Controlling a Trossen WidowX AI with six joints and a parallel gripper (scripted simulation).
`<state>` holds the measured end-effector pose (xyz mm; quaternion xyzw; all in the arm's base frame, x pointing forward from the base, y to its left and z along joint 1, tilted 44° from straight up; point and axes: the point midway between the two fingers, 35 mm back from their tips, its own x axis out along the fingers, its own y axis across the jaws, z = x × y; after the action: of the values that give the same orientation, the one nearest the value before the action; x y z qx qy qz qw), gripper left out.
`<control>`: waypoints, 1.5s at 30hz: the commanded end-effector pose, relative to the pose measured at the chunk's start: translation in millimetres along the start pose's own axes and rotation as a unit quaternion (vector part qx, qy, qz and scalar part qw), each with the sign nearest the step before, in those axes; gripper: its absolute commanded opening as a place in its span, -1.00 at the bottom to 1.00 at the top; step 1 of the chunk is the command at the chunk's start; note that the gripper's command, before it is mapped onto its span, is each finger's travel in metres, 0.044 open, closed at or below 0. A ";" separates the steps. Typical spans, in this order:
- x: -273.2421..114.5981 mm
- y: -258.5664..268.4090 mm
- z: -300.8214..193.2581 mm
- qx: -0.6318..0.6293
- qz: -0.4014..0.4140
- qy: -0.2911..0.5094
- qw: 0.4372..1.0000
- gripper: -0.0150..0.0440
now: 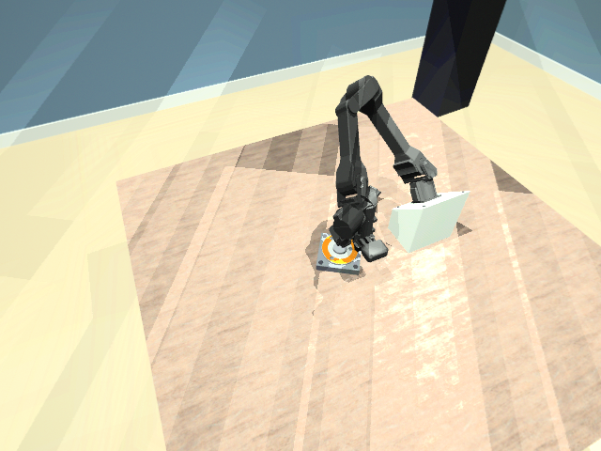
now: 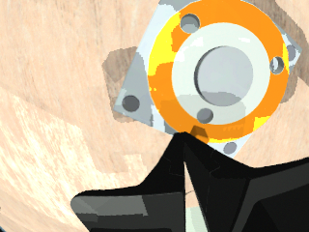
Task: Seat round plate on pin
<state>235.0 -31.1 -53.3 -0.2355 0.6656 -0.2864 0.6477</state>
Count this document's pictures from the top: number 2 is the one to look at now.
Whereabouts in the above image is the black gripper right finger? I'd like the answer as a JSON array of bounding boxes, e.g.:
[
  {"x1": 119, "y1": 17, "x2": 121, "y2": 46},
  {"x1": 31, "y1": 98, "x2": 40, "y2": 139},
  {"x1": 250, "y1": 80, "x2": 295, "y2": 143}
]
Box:
[{"x1": 181, "y1": 132, "x2": 309, "y2": 232}]

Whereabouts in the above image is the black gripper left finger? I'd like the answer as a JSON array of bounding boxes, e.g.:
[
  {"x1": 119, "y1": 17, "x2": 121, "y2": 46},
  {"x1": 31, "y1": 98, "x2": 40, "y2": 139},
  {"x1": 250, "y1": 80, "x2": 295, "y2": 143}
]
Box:
[{"x1": 70, "y1": 132, "x2": 186, "y2": 232}]

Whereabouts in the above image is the orange round plate with holes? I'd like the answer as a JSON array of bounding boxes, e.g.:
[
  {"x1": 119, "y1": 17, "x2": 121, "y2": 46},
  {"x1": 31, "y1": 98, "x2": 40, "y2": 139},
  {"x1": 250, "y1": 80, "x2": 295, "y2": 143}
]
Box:
[{"x1": 147, "y1": 0, "x2": 289, "y2": 144}]

